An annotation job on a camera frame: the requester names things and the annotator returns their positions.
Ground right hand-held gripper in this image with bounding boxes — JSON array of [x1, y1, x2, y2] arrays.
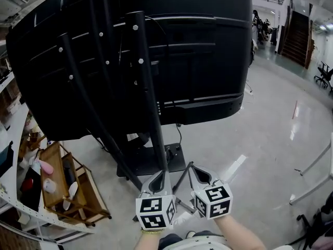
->
[[187, 162, 234, 220]]

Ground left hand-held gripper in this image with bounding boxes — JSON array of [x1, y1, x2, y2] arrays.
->
[[135, 169, 177, 231]]

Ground black screen stand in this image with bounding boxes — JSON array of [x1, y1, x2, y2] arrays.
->
[[57, 10, 187, 193]]

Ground person's right forearm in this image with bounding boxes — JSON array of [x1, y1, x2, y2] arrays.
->
[[215, 214, 266, 250]]

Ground person's left forearm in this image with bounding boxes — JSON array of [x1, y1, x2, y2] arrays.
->
[[134, 232, 163, 250]]

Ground large black screen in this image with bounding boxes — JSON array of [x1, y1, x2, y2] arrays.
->
[[5, 0, 253, 142]]

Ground person's dark trousers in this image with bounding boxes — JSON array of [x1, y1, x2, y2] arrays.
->
[[158, 230, 224, 250]]

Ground person's white starred shirt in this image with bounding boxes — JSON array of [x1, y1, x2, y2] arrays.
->
[[161, 233, 294, 250]]

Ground white slipper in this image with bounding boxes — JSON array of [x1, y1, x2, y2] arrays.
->
[[62, 181, 79, 211]]

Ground wooden cart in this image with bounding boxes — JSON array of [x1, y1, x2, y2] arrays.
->
[[38, 141, 112, 228]]

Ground white round toy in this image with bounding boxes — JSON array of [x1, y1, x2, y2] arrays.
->
[[42, 178, 57, 194]]

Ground pink toy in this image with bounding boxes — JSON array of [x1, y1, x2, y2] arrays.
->
[[34, 158, 55, 174]]

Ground black mat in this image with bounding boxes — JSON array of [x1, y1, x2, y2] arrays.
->
[[18, 166, 43, 213]]

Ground black swivel chair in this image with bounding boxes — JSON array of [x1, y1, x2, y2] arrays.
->
[[296, 191, 333, 250]]

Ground red box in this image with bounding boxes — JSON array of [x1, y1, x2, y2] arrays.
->
[[20, 178, 35, 193]]

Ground white metal shelf rack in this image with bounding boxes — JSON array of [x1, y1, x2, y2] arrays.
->
[[0, 69, 96, 244]]

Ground black office chair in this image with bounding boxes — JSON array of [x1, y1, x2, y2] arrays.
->
[[313, 60, 333, 93]]

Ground black robot rig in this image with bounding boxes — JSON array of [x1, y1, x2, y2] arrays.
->
[[251, 9, 279, 46]]

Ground wooden staircase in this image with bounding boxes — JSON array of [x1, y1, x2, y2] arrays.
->
[[277, 2, 316, 70]]

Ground gold bracelet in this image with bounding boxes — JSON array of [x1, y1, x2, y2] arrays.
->
[[140, 228, 164, 236]]

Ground white table frame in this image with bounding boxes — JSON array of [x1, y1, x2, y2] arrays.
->
[[288, 132, 333, 206]]

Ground thin black looped cable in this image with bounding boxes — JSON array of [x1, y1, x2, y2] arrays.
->
[[144, 15, 170, 64]]

